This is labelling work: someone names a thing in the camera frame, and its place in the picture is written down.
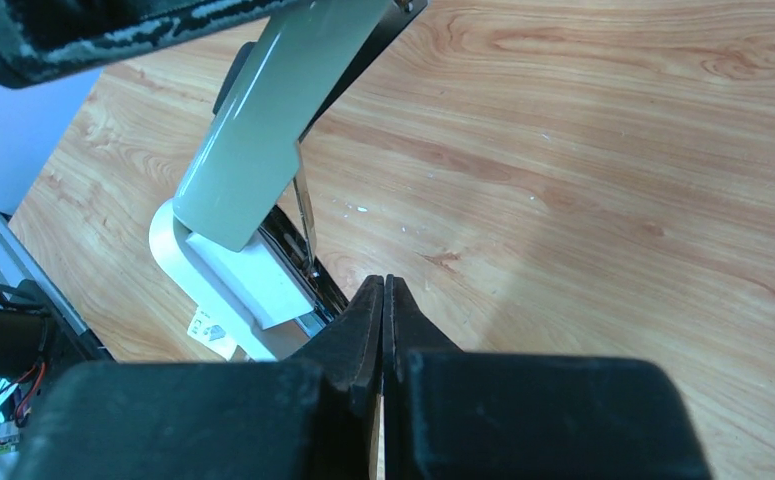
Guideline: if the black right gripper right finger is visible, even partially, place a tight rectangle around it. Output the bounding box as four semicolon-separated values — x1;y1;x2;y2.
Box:
382;275;712;479

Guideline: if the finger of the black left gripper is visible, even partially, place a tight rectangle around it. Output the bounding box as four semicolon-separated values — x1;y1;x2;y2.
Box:
0;0;290;89

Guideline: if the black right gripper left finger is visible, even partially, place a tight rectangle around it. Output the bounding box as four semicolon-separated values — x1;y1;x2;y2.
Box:
11;275;384;479

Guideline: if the grey and white stapler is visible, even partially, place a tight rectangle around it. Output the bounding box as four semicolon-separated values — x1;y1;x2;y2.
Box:
149;1;425;361

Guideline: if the white staple box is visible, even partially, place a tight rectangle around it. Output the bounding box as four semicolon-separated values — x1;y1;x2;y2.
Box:
187;307;238;361

